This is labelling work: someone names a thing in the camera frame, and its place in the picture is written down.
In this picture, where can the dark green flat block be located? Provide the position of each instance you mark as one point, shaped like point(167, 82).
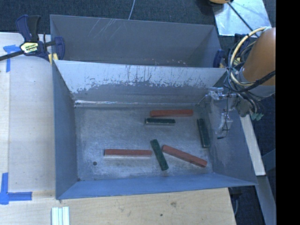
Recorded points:
point(159, 155)
point(160, 121)
point(203, 133)

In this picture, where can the red-brown flat block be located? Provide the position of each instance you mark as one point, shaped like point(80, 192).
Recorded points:
point(184, 156)
point(171, 113)
point(127, 152)

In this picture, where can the pale wood flat board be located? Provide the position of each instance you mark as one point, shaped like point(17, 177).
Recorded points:
point(31, 125)

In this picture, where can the grey metal bin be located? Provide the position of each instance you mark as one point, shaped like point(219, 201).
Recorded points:
point(131, 135)

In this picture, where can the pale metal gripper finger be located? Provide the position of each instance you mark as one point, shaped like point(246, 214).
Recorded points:
point(215, 93)
point(223, 123)

